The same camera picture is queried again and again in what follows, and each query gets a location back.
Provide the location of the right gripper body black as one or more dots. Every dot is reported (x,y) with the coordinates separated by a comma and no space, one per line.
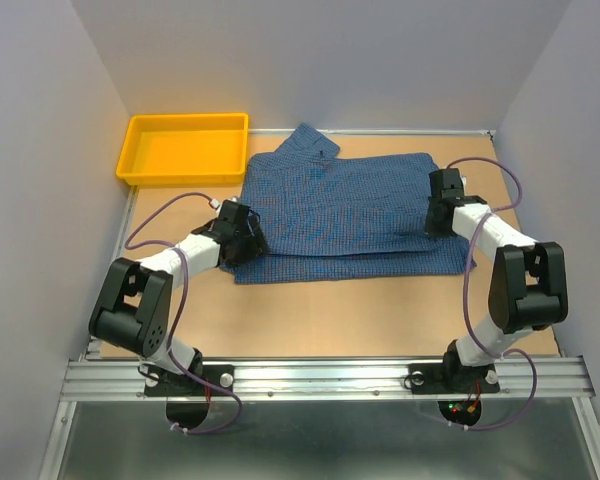
(432,227)

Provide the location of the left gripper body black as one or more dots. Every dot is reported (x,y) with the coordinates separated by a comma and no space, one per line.
(248,246)

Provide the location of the blue plaid long sleeve shirt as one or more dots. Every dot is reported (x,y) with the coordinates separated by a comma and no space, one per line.
(326,218)

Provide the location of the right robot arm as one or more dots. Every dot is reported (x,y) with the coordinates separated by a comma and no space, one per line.
(528,287)

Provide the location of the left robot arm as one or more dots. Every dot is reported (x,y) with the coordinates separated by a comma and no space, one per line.
(133,307)

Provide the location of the yellow plastic bin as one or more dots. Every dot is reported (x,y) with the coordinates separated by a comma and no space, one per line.
(177,150)

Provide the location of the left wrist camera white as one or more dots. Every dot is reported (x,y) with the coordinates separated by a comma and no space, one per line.
(216,204)

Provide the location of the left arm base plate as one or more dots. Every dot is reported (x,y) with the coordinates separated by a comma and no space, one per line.
(160,383)

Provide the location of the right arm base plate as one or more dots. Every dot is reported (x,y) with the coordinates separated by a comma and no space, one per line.
(430,380)

